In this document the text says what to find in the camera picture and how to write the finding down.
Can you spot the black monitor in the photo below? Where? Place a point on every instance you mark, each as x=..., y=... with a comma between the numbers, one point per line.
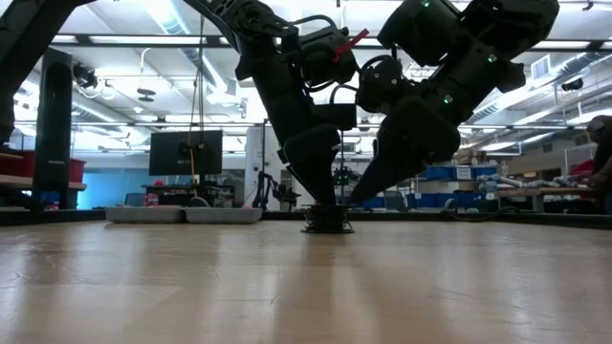
x=167, y=153

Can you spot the red zip tie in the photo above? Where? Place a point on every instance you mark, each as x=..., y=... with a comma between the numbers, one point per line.
x=349, y=43

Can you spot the black cluttered desk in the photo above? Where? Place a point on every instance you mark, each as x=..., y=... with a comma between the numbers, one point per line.
x=162, y=196

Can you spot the black hanging camera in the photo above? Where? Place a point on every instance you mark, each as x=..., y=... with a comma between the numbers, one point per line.
x=85, y=76

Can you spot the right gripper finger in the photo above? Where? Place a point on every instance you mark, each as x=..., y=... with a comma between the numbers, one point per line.
x=382, y=181

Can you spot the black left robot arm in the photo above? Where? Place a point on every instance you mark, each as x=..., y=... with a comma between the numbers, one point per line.
x=248, y=19

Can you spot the red storage bin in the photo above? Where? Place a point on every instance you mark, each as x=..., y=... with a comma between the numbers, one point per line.
x=77, y=171
x=19, y=165

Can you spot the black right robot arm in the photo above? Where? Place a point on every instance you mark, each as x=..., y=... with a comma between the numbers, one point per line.
x=478, y=48

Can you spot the wooden workbench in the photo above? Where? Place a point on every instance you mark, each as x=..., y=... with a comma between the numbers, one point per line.
x=535, y=191

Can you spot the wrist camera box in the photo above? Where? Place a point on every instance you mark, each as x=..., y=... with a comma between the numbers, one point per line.
x=382, y=81
x=337, y=117

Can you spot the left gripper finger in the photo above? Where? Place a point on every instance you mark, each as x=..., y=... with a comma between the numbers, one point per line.
x=315, y=162

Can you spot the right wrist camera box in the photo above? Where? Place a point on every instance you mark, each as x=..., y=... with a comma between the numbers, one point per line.
x=382, y=81

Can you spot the black pointed bracket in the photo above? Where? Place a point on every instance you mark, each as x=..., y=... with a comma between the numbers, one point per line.
x=449, y=206

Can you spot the black background robot arm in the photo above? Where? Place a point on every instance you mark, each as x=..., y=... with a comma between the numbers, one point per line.
x=344, y=177

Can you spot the black tripod stand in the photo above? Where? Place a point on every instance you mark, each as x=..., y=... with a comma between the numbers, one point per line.
x=275, y=191

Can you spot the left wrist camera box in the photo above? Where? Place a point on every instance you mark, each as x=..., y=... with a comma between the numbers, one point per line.
x=337, y=117

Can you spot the person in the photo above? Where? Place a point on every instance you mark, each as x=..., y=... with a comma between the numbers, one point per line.
x=603, y=153

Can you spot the black tall column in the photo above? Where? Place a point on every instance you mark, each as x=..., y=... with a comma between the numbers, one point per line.
x=52, y=143

